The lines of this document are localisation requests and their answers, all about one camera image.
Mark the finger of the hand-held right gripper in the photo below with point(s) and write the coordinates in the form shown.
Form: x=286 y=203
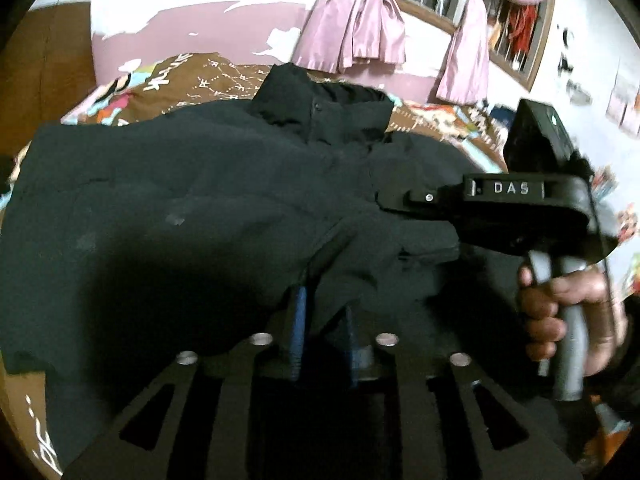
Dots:
x=425 y=197

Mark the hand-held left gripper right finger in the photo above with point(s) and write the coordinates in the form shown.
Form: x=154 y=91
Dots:
x=353 y=345

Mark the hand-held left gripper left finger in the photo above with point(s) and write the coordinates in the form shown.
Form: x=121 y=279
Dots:
x=300 y=312

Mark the black jacket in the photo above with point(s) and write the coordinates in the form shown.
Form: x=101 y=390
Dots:
x=200 y=185

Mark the person's right hand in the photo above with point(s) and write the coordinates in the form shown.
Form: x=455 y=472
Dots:
x=542 y=310

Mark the pink curtain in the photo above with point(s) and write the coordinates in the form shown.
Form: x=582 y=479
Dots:
x=467 y=50
x=350 y=25

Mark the wooden framed window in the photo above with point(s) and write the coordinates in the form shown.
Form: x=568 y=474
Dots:
x=520 y=35

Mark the orange white object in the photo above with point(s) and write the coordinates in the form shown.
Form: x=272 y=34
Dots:
x=610 y=430

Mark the brown printed bed sheet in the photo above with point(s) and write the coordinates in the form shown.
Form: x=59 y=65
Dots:
x=200 y=80

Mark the wooden headboard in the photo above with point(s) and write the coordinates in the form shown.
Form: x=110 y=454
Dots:
x=45 y=70

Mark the wall paper sheets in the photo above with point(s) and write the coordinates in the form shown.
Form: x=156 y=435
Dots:
x=624 y=105

